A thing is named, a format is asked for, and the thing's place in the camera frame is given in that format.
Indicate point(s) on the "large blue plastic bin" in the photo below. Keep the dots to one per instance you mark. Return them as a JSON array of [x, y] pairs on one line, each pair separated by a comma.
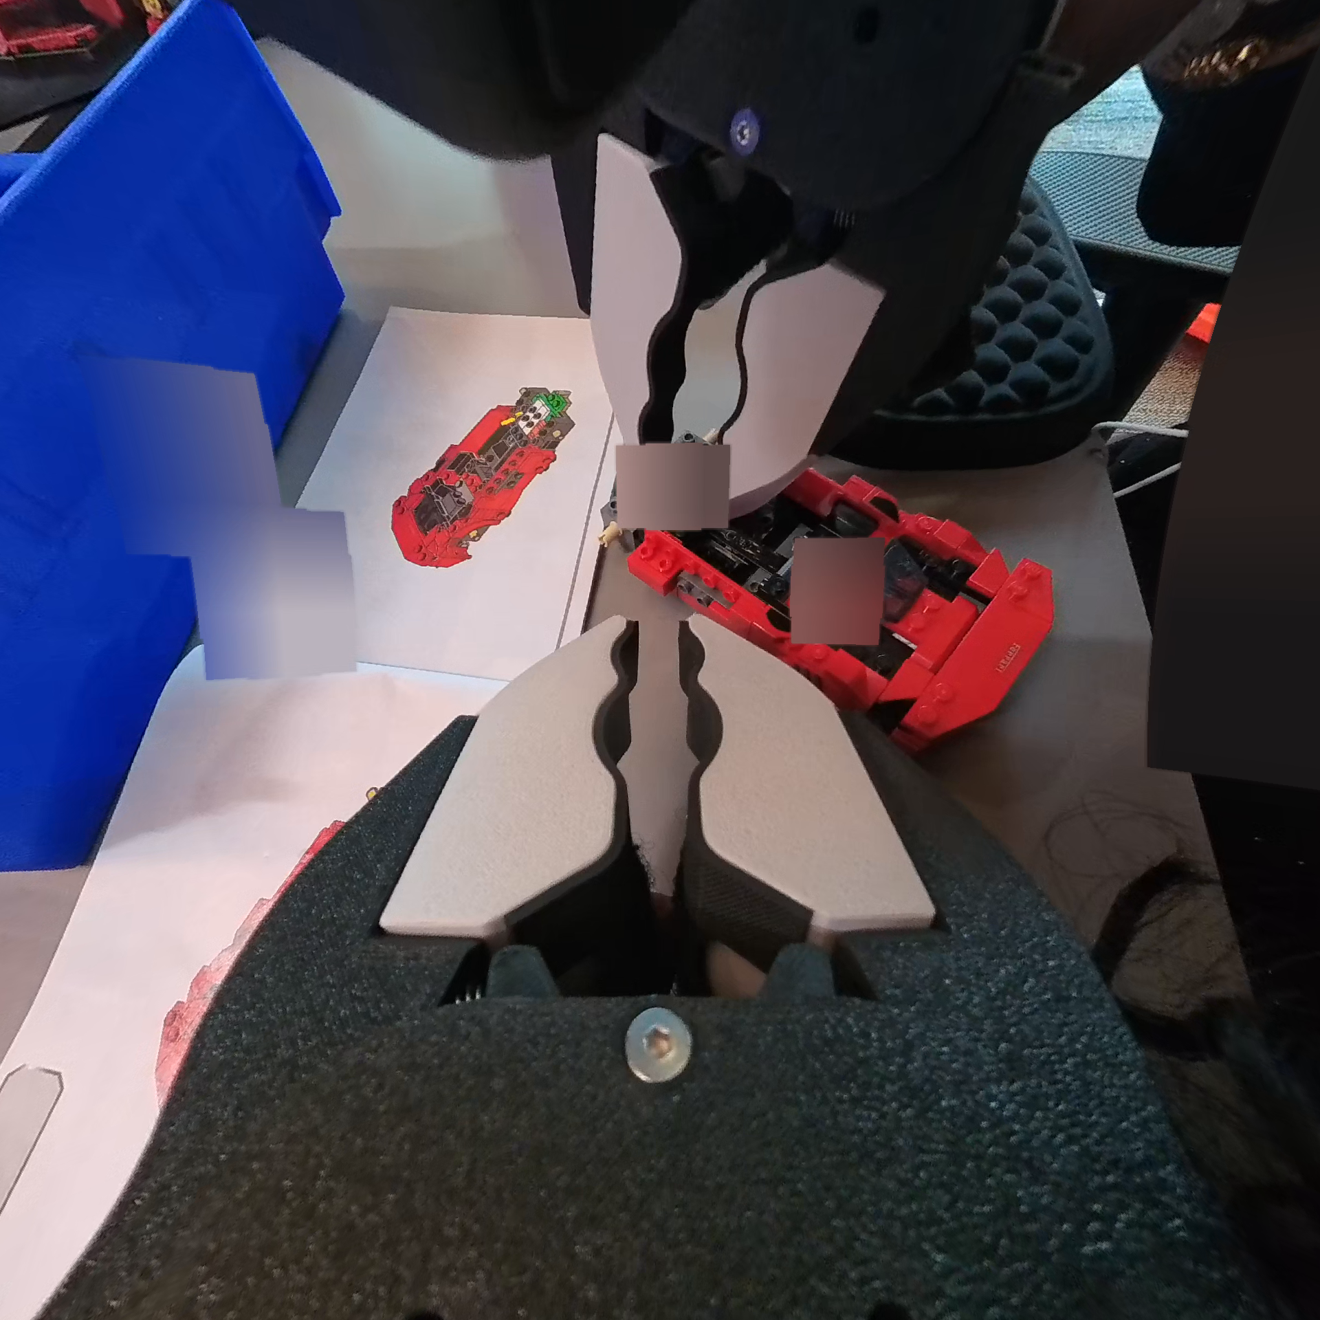
[[155, 257]]

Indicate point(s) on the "black lego set box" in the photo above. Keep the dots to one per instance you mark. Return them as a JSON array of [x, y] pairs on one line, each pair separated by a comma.
[[51, 41]]

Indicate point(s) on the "red lego car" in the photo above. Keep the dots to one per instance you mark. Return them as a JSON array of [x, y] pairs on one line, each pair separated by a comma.
[[991, 649]]

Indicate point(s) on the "black honeycomb cushion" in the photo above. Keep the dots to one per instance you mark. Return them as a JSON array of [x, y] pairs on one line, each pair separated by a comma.
[[1021, 339]]

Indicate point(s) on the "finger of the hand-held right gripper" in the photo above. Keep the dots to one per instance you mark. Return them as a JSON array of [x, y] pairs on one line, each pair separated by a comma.
[[805, 360], [625, 309]]

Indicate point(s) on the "lego instruction booklet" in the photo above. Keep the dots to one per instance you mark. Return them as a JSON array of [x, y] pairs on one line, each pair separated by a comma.
[[464, 360]]

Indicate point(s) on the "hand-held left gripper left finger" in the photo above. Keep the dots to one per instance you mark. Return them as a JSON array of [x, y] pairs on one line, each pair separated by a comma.
[[516, 814]]

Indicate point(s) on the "mesh office chair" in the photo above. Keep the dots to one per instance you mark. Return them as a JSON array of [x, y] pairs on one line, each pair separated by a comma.
[[1114, 206]]

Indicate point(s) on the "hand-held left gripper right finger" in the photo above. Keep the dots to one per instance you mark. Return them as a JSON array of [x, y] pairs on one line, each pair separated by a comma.
[[805, 814]]

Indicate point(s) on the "dark hair strands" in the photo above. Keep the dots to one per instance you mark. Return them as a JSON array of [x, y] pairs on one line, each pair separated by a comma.
[[1165, 907]]

